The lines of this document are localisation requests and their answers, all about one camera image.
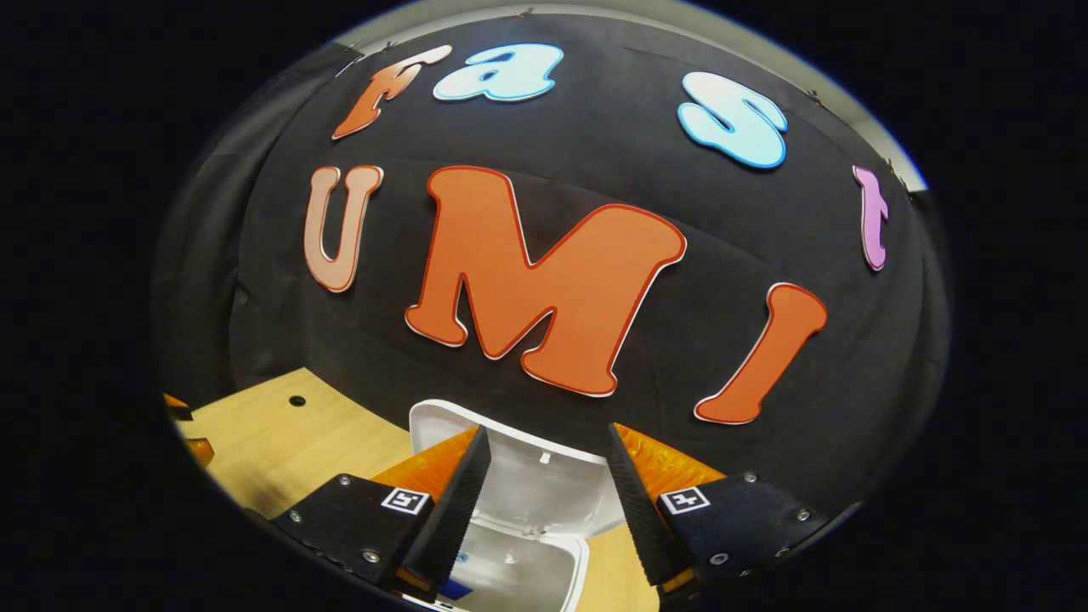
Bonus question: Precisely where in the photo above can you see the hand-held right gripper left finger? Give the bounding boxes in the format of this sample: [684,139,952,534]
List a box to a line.
[272,425,492,600]

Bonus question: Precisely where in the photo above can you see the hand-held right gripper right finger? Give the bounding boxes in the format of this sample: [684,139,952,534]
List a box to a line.
[606,422,830,600]

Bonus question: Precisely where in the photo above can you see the silver blue pop can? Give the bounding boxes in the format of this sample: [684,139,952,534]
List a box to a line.
[435,548,477,603]

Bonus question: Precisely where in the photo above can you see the white desktop garbage bin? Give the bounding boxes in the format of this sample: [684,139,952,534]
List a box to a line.
[399,399,626,612]

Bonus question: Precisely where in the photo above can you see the wooden desktop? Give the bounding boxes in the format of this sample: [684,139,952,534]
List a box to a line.
[174,367,660,612]

